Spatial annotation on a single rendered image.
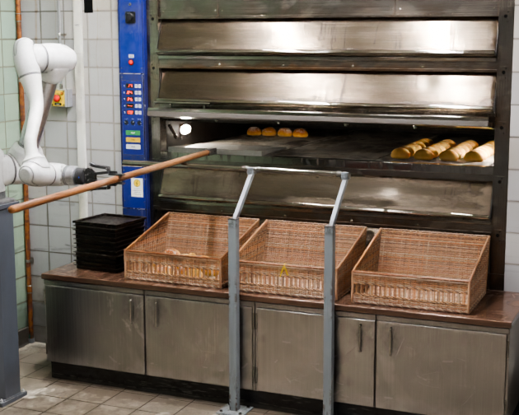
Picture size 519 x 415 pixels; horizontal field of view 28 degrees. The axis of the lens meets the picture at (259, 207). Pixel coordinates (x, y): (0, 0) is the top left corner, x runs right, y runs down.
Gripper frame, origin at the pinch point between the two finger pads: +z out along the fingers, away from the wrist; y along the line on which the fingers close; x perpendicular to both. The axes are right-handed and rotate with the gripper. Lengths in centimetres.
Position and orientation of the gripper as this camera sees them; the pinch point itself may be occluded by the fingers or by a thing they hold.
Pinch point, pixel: (117, 178)
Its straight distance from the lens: 463.7
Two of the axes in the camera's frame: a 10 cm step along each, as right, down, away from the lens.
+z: 9.2, 0.7, -3.9
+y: 0.0, 9.9, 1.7
